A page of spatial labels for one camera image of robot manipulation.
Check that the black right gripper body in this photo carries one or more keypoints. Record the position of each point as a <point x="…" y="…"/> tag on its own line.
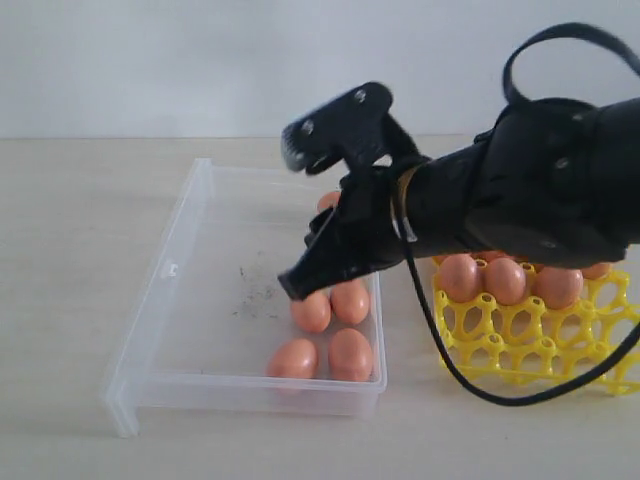
<point x="358" y="237"/>

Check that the brown egg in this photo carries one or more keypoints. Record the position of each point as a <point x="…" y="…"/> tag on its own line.
<point x="506" y="281"/>
<point x="459" y="277"/>
<point x="491" y="255"/>
<point x="328" y="200"/>
<point x="313" y="314"/>
<point x="597" y="271"/>
<point x="350" y="302"/>
<point x="297" y="358"/>
<point x="350" y="356"/>
<point x="558" y="288"/>

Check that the clear plastic tray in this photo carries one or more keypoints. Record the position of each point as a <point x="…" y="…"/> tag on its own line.
<point x="212" y="312"/>

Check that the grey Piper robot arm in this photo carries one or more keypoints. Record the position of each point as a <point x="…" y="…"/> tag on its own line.
<point x="557" y="196"/>

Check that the yellow plastic egg tray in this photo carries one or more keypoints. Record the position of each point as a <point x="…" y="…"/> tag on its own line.
<point x="529" y="343"/>

